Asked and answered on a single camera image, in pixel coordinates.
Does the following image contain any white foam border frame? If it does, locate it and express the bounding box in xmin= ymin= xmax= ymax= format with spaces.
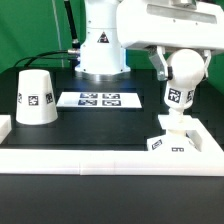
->
xmin=0 ymin=117 xmax=224 ymax=176

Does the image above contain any white marker sheet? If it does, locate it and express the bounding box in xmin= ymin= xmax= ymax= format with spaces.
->
xmin=57 ymin=92 xmax=141 ymax=109

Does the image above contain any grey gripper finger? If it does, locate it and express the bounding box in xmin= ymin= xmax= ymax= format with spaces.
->
xmin=149 ymin=46 xmax=172 ymax=81
xmin=201 ymin=50 xmax=211 ymax=80

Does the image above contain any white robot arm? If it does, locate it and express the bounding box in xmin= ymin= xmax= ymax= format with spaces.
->
xmin=76 ymin=0 xmax=224 ymax=81

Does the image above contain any black cable bundle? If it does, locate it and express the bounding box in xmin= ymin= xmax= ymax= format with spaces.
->
xmin=13 ymin=48 xmax=81 ymax=68

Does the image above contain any white lamp bulb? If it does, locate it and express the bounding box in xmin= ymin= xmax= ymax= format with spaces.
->
xmin=164 ymin=49 xmax=204 ymax=117

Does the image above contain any white lamp base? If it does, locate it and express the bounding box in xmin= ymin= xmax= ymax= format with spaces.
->
xmin=147 ymin=115 xmax=200 ymax=152

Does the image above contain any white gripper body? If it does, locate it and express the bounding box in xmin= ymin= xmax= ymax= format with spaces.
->
xmin=116 ymin=0 xmax=224 ymax=54

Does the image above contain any white lamp shade cone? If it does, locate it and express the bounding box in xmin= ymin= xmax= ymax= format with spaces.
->
xmin=16 ymin=69 xmax=58 ymax=125

